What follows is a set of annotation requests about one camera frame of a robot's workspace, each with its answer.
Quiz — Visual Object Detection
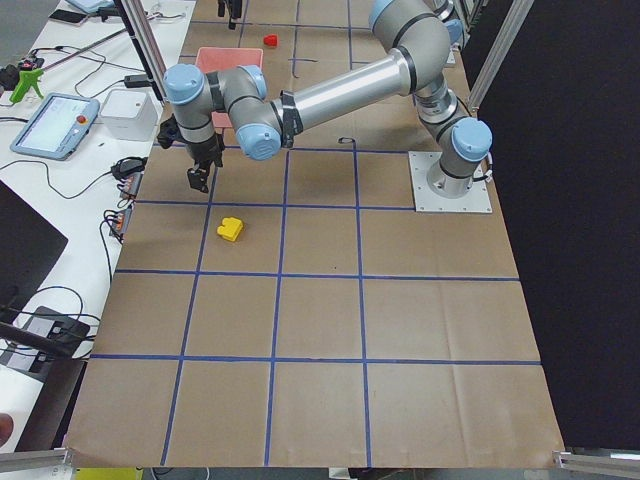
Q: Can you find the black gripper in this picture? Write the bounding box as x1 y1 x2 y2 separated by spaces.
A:
217 0 243 29
185 132 224 193

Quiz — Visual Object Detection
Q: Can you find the red toy block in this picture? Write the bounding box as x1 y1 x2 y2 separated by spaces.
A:
263 34 279 48

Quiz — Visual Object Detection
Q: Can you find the yellow toy block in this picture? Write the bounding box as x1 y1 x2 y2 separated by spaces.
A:
216 217 244 243

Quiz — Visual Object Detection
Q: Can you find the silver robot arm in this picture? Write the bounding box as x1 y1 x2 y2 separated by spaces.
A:
157 1 493 199

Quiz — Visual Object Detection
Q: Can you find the pink plastic box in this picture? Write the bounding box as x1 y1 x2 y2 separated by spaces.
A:
195 46 265 130

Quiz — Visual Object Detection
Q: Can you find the white cube device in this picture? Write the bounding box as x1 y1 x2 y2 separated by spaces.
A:
100 89 158 142

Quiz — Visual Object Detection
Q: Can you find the black power adapter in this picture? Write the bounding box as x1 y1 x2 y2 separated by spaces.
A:
123 74 150 88

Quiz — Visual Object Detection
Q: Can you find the teach pendant tablet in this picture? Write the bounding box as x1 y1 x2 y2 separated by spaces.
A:
10 93 101 161

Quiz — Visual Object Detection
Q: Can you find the black phone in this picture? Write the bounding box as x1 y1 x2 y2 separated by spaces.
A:
49 9 88 25

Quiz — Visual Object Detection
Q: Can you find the green plastic clamp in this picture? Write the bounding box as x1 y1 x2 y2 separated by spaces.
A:
10 69 44 104

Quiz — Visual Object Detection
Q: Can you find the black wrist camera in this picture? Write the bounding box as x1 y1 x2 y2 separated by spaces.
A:
156 115 183 149

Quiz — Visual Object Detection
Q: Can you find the aluminium frame post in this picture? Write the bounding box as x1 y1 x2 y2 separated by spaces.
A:
114 0 167 103

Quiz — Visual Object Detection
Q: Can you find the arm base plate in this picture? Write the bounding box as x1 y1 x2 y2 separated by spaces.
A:
408 151 493 215

